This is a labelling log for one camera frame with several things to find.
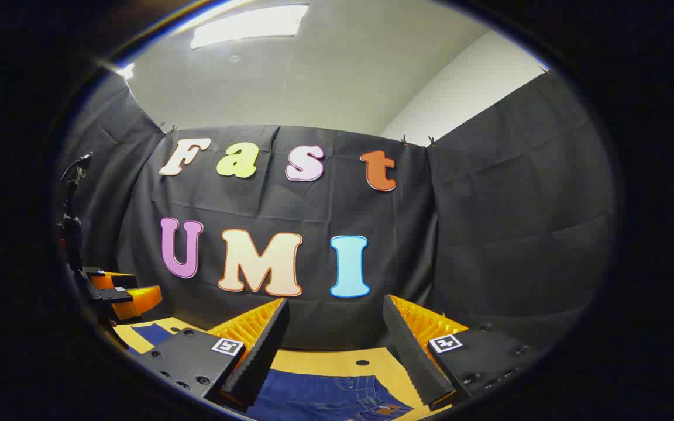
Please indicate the large rectangular ceiling light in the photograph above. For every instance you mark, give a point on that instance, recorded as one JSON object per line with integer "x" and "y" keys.
{"x": 249, "y": 24}

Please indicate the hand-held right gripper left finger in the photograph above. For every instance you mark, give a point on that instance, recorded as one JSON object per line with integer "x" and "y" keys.
{"x": 258, "y": 356}

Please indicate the small ceiling light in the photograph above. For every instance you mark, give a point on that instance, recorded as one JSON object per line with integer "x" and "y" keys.
{"x": 127, "y": 71}

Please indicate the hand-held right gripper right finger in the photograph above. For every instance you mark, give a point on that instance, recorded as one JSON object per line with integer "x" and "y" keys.
{"x": 413, "y": 351}

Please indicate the black backdrop cloth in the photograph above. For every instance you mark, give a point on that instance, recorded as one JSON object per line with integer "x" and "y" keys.
{"x": 489, "y": 234}

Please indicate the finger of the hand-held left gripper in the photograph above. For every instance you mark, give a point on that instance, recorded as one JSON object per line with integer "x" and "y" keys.
{"x": 132, "y": 301}
{"x": 112, "y": 279}

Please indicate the blue denim jeans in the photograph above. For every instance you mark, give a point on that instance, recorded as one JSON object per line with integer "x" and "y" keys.
{"x": 313, "y": 397}

